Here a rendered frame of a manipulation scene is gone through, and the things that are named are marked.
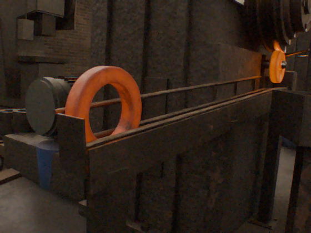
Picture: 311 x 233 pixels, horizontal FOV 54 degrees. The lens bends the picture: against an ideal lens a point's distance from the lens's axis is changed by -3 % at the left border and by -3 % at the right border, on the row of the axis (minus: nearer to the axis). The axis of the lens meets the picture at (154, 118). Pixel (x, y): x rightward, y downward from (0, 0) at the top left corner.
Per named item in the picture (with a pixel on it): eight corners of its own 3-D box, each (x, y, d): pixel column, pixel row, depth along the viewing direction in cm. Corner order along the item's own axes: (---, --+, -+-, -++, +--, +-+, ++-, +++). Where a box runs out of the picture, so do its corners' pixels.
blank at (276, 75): (269, 54, 138) (276, 54, 137) (279, 46, 150) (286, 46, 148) (268, 86, 144) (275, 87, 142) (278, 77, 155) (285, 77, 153)
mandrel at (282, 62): (253, 61, 156) (251, 69, 155) (250, 57, 152) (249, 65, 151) (288, 62, 145) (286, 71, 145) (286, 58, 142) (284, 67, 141)
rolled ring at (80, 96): (141, 62, 67) (129, 61, 69) (70, 70, 53) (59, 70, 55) (143, 145, 71) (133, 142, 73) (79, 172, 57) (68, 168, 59)
